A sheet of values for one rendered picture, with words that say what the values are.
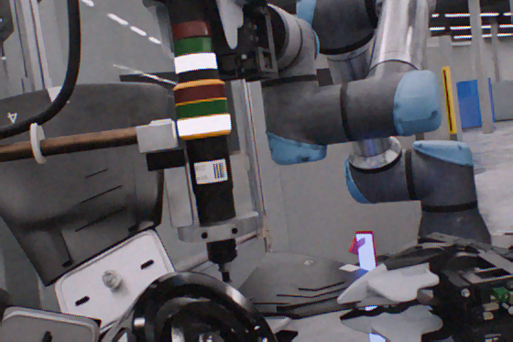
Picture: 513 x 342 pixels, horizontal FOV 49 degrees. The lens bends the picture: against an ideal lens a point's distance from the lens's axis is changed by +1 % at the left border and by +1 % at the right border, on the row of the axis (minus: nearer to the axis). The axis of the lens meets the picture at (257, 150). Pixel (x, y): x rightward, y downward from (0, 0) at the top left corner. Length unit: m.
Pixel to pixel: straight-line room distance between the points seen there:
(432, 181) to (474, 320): 0.71
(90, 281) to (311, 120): 0.34
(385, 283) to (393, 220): 4.63
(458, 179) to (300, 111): 0.60
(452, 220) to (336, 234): 3.51
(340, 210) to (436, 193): 3.51
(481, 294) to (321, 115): 0.28
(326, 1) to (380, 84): 0.37
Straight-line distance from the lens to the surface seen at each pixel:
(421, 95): 0.66
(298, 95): 0.70
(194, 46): 0.46
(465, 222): 1.23
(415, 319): 0.57
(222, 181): 0.45
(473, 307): 0.53
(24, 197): 0.54
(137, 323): 0.36
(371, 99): 0.67
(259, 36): 0.56
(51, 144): 0.48
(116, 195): 0.50
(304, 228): 4.48
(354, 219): 4.83
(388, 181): 1.23
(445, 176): 1.21
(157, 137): 0.45
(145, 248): 0.47
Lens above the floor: 1.36
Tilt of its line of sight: 3 degrees down
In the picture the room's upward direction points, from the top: 8 degrees counter-clockwise
